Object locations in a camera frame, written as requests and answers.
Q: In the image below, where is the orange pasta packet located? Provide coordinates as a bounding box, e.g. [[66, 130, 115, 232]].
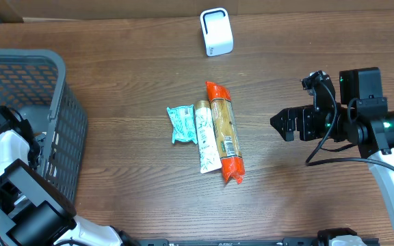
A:
[[206, 81, 246, 184]]

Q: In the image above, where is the white tube with gold cap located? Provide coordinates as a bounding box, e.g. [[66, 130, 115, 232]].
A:
[[195, 100, 222, 174]]

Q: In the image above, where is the teal snack packet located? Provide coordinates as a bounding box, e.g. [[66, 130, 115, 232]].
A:
[[166, 105, 198, 144]]

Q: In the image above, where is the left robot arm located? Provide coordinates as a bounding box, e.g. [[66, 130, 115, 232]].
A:
[[0, 106, 138, 246]]

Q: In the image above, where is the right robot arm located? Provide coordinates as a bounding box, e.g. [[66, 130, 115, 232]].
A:
[[270, 67, 394, 231]]

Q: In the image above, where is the white barcode scanner stand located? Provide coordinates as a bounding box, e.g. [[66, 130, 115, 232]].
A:
[[200, 8, 234, 57]]

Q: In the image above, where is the grey plastic shopping basket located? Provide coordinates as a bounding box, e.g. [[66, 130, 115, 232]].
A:
[[0, 49, 88, 202]]

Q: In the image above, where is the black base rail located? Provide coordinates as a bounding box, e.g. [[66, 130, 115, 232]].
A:
[[137, 237, 381, 246]]

